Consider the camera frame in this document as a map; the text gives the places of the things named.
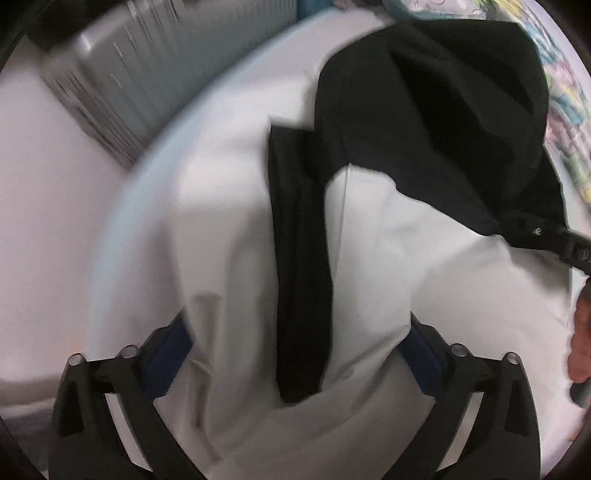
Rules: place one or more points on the silver suitcase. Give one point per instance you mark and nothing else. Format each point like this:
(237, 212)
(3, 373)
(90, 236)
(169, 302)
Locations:
(138, 69)

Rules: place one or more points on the floral quilt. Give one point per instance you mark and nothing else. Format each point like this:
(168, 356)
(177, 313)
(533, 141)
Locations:
(568, 115)

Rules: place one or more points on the striped bed mattress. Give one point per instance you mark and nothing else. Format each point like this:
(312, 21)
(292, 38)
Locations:
(152, 207)

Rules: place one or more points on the white and black jacket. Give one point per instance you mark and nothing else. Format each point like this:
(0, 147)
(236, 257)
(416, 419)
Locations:
(392, 277)

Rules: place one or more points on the person's right hand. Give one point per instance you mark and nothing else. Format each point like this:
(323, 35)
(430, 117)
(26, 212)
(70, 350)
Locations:
(582, 350)

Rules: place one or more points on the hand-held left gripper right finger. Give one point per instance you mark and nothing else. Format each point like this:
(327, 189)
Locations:
(422, 355)

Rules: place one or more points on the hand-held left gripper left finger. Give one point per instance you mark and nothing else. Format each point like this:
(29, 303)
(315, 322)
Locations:
(168, 355)

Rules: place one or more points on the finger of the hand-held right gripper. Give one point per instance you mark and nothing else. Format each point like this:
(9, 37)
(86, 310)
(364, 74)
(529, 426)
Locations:
(540, 230)

